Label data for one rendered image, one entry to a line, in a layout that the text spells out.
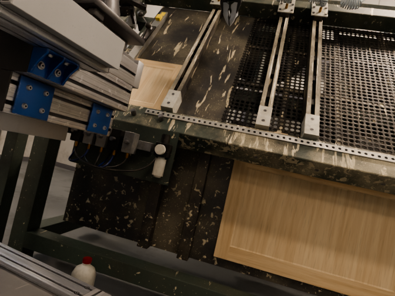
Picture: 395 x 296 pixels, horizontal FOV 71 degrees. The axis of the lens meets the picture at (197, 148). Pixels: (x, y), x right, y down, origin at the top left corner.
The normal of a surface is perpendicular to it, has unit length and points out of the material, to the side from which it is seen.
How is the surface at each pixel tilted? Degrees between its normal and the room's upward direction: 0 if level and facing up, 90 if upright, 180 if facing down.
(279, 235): 90
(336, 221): 90
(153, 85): 56
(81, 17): 90
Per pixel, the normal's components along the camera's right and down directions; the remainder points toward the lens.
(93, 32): 0.91, 0.19
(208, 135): -0.03, -0.62
